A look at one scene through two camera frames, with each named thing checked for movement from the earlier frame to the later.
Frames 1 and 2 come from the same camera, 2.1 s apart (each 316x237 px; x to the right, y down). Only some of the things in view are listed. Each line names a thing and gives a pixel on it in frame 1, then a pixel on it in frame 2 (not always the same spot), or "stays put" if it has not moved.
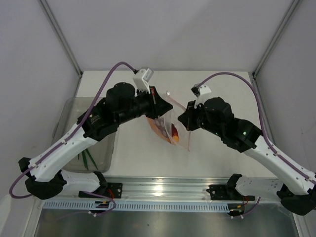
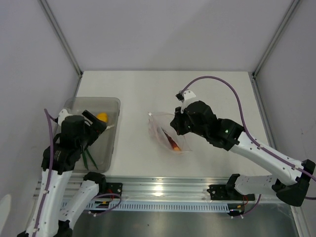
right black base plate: [220, 192] stays put
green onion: [85, 160] stays put
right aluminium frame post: [293, 6] stays put
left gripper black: [158, 105] to [96, 128]
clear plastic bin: [99, 158] stays put
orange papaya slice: [159, 125] to [175, 146]
